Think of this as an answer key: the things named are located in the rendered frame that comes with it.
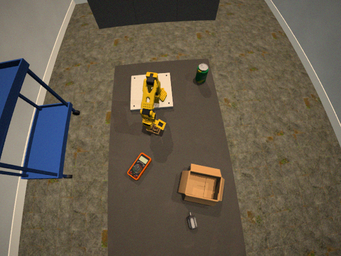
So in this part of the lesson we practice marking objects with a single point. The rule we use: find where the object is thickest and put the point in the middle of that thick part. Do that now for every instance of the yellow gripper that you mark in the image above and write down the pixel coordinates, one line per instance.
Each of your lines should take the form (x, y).
(159, 124)

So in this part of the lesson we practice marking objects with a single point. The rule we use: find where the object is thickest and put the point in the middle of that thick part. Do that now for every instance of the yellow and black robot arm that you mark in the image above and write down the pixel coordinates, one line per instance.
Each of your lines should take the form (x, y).
(154, 94)

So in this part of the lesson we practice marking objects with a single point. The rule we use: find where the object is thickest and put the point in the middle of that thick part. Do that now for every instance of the orange digital multimeter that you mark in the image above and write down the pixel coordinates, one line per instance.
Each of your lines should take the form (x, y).
(139, 166)

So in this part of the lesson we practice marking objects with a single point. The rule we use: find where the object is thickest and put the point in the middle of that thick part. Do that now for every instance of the green drink can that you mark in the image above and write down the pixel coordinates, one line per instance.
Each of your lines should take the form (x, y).
(201, 74)

